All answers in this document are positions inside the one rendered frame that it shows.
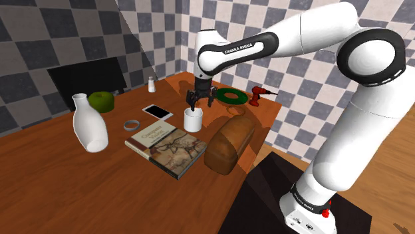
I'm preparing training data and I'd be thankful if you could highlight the black robot stand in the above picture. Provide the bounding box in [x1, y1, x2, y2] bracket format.
[217, 151, 373, 234]

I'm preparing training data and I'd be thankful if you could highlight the brown bread loaf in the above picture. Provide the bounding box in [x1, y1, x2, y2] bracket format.
[203, 114, 257, 176]

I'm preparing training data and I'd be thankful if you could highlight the white ceramic vase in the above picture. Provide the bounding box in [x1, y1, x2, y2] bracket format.
[71, 92, 109, 154]

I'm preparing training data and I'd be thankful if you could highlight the beige and brown book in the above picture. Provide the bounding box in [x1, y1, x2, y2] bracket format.
[124, 120, 208, 181]

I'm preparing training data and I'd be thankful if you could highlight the green flat ring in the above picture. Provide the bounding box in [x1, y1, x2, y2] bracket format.
[215, 87, 249, 106]

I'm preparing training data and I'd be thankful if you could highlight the green apple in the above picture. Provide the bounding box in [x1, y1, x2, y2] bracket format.
[87, 91, 116, 114]

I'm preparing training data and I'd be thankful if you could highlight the brown wooden table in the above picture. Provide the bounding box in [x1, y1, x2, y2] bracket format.
[0, 71, 283, 234]

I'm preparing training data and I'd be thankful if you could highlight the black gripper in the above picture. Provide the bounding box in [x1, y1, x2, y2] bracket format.
[186, 76, 217, 113]

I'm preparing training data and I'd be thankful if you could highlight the red power drill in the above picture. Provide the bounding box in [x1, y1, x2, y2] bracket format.
[248, 85, 279, 108]

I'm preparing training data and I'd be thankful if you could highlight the white cup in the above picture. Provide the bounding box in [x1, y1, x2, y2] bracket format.
[183, 107, 204, 134]

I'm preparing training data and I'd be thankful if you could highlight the grey ring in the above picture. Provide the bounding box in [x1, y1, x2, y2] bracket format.
[123, 119, 141, 132]

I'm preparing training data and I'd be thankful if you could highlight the white phone with black screen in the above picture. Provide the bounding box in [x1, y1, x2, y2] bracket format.
[142, 104, 174, 121]

